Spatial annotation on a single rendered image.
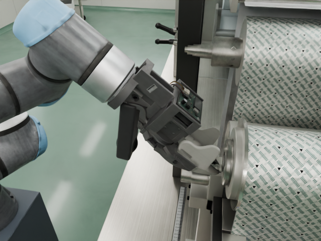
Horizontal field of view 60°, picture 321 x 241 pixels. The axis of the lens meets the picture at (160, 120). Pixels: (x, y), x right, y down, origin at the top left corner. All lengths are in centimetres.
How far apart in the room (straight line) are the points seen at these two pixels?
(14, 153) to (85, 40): 49
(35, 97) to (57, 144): 211
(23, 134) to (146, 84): 49
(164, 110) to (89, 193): 174
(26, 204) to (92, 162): 142
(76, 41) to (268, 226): 39
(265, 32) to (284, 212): 32
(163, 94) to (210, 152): 12
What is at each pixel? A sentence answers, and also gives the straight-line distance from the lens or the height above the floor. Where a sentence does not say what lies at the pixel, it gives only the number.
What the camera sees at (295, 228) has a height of 119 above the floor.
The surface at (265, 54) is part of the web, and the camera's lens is 57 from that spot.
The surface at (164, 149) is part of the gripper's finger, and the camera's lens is 41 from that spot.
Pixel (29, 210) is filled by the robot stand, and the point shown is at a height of 89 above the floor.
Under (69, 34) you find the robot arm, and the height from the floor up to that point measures 145.
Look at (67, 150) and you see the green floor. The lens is 246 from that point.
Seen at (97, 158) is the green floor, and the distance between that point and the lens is 232.
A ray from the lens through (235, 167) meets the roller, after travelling 41.
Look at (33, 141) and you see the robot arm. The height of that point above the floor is 109.
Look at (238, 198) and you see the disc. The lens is 42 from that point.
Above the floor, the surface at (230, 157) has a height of 128.
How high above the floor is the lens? 157
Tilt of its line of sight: 36 degrees down
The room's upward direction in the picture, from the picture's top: straight up
